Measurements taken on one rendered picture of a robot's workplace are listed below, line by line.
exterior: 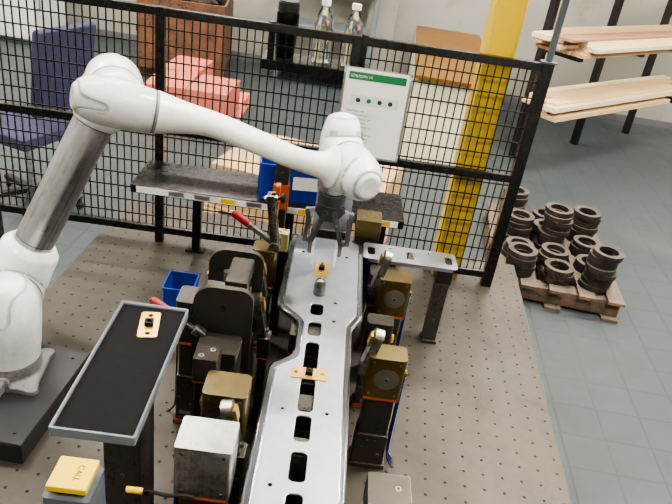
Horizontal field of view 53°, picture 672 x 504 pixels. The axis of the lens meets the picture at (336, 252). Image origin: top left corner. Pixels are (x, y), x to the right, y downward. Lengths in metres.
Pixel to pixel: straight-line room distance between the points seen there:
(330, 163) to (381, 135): 0.77
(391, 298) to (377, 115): 0.71
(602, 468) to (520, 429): 1.14
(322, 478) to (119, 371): 0.42
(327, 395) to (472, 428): 0.60
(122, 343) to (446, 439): 0.95
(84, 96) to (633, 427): 2.71
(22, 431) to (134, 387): 0.58
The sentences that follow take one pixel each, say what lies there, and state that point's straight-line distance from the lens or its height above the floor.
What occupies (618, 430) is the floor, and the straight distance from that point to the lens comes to 3.36.
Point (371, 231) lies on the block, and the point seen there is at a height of 1.02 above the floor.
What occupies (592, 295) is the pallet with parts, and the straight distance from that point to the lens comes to 4.05.
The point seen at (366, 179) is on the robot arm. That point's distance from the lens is 1.54.
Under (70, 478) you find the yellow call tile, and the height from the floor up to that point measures 1.16.
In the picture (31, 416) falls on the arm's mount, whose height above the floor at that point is 0.76.
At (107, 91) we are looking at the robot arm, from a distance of 1.59.
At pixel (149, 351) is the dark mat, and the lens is 1.32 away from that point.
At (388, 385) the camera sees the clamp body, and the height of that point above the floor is 0.97.
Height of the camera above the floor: 1.98
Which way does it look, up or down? 29 degrees down
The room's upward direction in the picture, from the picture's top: 9 degrees clockwise
